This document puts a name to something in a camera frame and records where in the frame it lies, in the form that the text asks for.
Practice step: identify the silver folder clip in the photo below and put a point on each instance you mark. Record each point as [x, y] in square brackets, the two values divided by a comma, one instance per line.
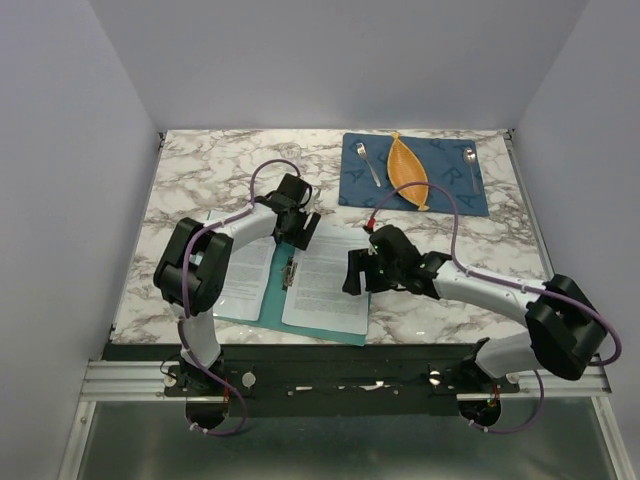
[288, 273]

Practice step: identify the teal green folder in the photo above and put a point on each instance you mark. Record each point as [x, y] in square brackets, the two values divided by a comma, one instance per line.
[273, 303]

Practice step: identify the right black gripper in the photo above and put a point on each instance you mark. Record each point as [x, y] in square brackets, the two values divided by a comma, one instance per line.
[361, 260]

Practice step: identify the orange leaf-shaped dish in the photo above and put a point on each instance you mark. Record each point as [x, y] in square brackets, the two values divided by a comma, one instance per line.
[407, 174]

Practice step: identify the silver fork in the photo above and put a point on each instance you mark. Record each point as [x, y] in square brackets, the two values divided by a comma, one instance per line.
[362, 153]

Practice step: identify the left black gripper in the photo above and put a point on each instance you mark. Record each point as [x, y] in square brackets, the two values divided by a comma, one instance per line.
[301, 238]

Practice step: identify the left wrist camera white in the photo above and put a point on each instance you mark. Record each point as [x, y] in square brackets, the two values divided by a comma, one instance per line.
[310, 204]

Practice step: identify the clear drinking glass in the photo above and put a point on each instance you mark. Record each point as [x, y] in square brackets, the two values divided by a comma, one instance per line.
[291, 151]

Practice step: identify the blue placemat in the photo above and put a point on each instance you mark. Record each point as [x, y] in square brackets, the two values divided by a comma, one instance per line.
[364, 181]

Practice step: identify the white printed paper files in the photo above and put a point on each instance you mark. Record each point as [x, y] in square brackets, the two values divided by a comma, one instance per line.
[315, 298]

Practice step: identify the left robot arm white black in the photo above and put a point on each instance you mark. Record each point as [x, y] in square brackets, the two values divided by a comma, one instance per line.
[192, 269]

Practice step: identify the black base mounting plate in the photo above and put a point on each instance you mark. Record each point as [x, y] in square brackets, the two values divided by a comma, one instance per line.
[325, 381]

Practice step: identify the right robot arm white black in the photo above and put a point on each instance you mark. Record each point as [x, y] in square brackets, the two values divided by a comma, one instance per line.
[561, 333]

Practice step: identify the silver spoon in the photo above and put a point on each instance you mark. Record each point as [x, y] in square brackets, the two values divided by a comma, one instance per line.
[470, 158]

